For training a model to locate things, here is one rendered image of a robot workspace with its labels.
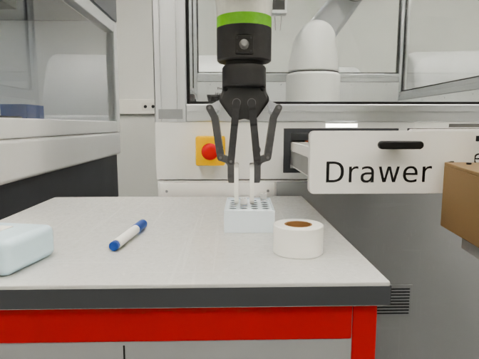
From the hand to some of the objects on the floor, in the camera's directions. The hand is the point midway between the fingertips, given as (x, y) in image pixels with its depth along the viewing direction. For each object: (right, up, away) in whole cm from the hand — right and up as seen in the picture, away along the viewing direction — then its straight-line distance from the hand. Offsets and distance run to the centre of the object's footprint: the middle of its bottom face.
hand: (244, 183), depth 73 cm
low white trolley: (-15, -83, +12) cm, 85 cm away
